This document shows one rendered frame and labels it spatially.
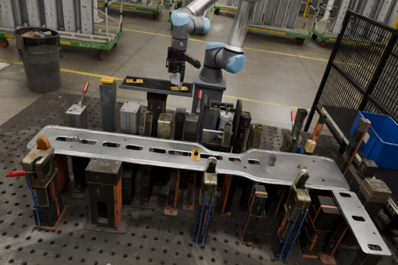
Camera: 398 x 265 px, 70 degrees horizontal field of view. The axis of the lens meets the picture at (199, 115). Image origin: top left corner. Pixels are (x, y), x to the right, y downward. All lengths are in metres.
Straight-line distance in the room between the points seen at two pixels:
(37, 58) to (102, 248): 2.94
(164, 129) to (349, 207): 0.83
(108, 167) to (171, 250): 0.44
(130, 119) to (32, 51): 2.64
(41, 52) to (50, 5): 1.91
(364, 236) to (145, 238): 0.85
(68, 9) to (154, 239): 4.70
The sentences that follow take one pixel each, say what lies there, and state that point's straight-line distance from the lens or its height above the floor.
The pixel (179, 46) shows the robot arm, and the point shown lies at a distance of 1.36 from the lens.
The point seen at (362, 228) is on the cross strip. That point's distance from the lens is 1.24.
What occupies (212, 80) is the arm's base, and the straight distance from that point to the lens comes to 1.74.
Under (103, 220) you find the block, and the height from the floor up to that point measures 0.74.
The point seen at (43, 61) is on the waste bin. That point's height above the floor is 0.42.
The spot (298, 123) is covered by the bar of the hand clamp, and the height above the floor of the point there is 1.14.
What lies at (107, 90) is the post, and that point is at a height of 1.11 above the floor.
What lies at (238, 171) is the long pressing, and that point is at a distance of 1.24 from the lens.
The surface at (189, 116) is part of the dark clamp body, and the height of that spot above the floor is 1.08.
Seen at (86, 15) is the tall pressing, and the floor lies 0.62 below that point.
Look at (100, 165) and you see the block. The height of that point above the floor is 1.03.
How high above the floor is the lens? 1.78
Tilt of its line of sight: 30 degrees down
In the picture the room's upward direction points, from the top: 8 degrees clockwise
